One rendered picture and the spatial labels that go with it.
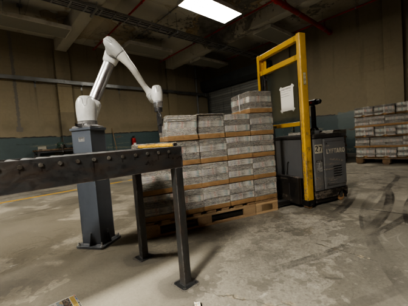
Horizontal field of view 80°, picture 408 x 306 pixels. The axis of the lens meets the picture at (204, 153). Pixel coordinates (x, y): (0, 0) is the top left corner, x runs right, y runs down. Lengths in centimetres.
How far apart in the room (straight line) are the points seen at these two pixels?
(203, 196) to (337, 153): 165
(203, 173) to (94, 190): 95
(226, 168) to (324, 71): 677
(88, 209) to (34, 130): 643
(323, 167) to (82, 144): 244
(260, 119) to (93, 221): 185
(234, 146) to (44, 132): 690
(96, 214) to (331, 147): 250
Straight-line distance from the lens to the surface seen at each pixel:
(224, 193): 245
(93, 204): 225
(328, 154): 307
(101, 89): 252
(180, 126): 223
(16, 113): 857
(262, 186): 269
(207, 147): 233
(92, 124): 225
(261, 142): 265
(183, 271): 154
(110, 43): 246
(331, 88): 863
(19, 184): 112
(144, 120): 972
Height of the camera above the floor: 82
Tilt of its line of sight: 3 degrees down
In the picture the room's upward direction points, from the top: 4 degrees counter-clockwise
